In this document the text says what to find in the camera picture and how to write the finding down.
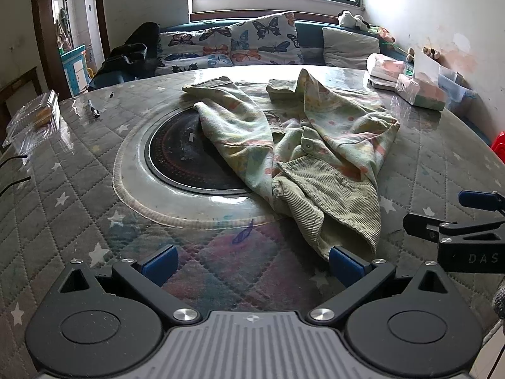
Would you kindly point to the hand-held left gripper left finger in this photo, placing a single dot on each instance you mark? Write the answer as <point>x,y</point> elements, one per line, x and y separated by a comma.
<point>159,265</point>

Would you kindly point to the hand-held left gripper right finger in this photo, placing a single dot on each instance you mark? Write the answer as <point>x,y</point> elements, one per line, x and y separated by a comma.
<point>347,263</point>

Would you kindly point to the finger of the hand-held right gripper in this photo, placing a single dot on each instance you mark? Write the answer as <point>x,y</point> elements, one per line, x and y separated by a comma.
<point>422,226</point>
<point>475,199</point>

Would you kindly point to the hanging clothes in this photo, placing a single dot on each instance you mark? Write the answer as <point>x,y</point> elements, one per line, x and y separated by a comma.
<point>63,23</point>

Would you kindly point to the red plastic stool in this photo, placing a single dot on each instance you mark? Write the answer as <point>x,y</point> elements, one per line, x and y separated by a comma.
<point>499,142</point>

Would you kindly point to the round black cooktop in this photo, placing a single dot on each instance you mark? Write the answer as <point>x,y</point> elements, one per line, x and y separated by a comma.
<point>177,158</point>

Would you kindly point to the clear plastic storage box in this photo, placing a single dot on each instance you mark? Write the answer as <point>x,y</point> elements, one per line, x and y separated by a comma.
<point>455,87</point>

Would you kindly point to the pink green tissue pack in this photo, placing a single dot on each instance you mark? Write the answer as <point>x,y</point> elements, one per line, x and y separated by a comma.
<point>420,91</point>

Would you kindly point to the flat silver box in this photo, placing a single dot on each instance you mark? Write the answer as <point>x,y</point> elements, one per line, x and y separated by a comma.
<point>378,84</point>

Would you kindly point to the brown plush toy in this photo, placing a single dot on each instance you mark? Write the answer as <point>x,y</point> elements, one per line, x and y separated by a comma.
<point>431,52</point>
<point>410,53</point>

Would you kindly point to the black marker pen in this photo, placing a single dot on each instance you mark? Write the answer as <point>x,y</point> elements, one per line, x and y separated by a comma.
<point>93,109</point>

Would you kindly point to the colourful plush toy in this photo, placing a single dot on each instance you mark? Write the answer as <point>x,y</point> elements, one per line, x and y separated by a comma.
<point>382,33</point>

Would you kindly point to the clear plastic food container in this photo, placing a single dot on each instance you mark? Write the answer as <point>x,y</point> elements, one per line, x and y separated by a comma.
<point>33,120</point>

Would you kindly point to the grey pillow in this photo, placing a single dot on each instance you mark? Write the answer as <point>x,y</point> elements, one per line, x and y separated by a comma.
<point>347,47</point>

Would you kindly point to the butterfly print cushion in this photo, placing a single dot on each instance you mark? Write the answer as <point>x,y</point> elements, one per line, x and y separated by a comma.
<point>193,64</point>
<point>189,41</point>

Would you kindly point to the black bag on sofa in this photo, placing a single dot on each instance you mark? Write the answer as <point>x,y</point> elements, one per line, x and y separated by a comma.
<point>130,55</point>

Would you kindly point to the panda plush toy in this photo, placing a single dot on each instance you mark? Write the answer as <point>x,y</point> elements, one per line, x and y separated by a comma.
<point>353,19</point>

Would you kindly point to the teal sofa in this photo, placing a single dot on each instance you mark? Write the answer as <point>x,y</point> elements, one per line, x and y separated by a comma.
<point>309,31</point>

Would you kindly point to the dark wooden chair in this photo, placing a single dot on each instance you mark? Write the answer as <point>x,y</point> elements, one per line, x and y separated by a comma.
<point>19,87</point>

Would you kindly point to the large butterfly print pillow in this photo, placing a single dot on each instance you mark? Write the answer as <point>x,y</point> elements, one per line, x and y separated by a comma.
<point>264,39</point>

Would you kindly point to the brown door frame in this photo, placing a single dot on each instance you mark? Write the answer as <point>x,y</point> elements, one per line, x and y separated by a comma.
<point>41,27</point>

